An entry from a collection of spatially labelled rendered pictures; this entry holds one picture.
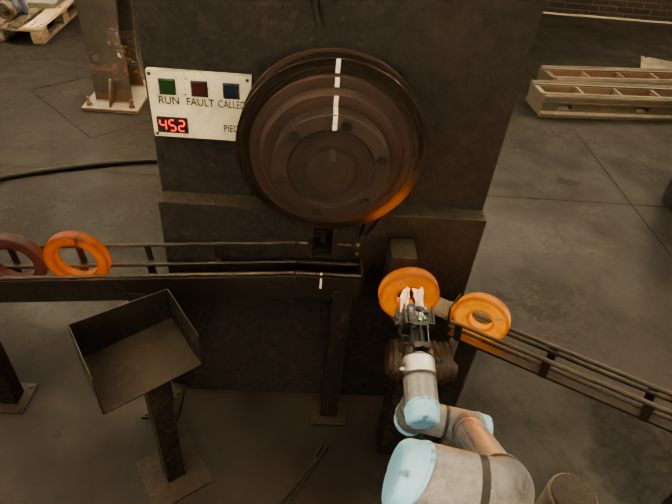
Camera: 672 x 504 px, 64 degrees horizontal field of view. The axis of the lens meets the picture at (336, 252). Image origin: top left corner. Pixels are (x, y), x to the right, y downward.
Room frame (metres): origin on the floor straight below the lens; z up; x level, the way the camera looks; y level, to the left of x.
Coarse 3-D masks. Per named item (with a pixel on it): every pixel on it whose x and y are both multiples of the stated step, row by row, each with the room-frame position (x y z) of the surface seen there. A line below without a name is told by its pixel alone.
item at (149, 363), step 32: (96, 320) 0.93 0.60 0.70; (128, 320) 0.97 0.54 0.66; (160, 320) 1.03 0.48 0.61; (96, 352) 0.91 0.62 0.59; (128, 352) 0.92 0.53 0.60; (160, 352) 0.92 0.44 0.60; (192, 352) 0.93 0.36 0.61; (96, 384) 0.81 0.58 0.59; (128, 384) 0.82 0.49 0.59; (160, 384) 0.82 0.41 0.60; (160, 416) 0.87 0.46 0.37; (160, 448) 0.86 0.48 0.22; (192, 448) 0.99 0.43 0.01; (160, 480) 0.87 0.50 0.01; (192, 480) 0.88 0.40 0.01
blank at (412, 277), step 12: (396, 276) 1.00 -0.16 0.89; (408, 276) 1.00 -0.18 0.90; (420, 276) 1.00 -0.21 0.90; (432, 276) 1.02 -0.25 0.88; (384, 288) 0.99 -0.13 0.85; (396, 288) 0.99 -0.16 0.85; (432, 288) 1.00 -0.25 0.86; (384, 300) 0.99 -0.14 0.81; (396, 300) 0.99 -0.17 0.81; (432, 300) 1.00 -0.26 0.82
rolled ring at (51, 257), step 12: (48, 240) 1.17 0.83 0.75; (60, 240) 1.15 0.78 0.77; (72, 240) 1.15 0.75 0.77; (84, 240) 1.15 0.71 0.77; (96, 240) 1.18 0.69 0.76; (48, 252) 1.14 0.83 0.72; (96, 252) 1.15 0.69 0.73; (108, 252) 1.18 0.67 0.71; (48, 264) 1.14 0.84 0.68; (60, 264) 1.16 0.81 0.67; (108, 264) 1.16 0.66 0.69
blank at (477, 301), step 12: (468, 300) 1.08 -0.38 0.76; (480, 300) 1.07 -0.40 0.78; (492, 300) 1.06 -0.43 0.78; (456, 312) 1.09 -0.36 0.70; (468, 312) 1.07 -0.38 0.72; (492, 312) 1.05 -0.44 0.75; (504, 312) 1.04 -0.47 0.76; (468, 324) 1.07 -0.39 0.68; (480, 324) 1.08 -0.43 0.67; (492, 324) 1.05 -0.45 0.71; (504, 324) 1.03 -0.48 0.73; (468, 336) 1.06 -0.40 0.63; (480, 336) 1.05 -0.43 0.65
